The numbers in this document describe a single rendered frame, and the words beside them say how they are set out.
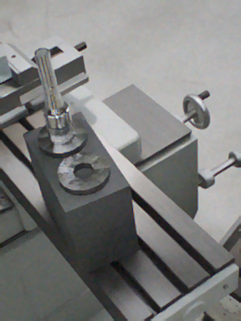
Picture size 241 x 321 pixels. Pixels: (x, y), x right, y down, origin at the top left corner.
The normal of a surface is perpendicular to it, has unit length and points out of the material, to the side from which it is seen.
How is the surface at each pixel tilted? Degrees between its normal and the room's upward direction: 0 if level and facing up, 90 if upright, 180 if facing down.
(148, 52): 0
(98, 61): 0
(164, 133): 0
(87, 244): 90
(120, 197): 90
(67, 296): 90
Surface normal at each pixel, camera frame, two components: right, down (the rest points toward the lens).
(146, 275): -0.13, -0.65
